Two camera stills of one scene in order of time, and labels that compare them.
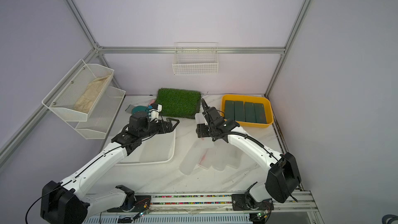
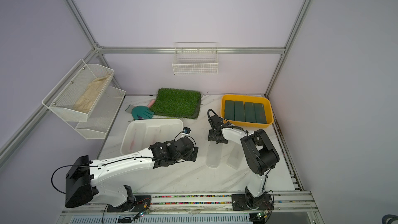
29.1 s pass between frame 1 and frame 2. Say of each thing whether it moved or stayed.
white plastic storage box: moved
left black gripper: moved
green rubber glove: stayed
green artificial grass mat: stayed
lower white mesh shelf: stayed
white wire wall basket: stayed
